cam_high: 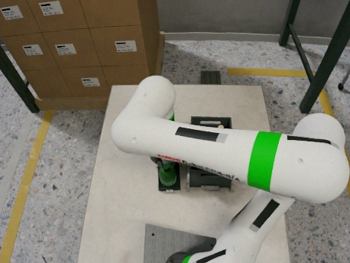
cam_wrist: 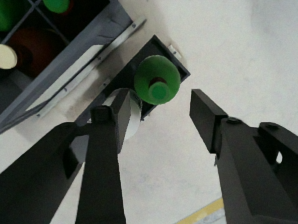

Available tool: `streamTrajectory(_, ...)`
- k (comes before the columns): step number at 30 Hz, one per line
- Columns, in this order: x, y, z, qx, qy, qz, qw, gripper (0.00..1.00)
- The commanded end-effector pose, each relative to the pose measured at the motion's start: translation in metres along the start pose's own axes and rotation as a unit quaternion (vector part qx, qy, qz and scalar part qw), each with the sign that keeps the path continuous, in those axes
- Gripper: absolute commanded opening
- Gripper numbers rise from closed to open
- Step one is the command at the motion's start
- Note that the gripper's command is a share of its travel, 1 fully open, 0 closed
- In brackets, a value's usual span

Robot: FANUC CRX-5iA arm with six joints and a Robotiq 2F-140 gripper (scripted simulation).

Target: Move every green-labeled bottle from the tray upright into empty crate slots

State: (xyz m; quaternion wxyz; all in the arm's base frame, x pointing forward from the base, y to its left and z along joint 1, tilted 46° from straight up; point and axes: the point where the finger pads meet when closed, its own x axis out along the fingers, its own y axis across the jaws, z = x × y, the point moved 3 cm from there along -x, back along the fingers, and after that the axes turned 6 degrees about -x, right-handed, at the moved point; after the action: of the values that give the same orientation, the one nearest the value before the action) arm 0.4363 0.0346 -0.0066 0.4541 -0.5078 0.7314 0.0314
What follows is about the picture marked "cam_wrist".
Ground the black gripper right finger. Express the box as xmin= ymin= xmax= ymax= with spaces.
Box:
xmin=189 ymin=89 xmax=298 ymax=224

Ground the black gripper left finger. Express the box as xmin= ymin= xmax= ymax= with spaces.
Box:
xmin=0 ymin=88 xmax=131 ymax=224

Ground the white bottle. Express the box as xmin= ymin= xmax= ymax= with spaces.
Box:
xmin=102 ymin=88 xmax=142 ymax=140

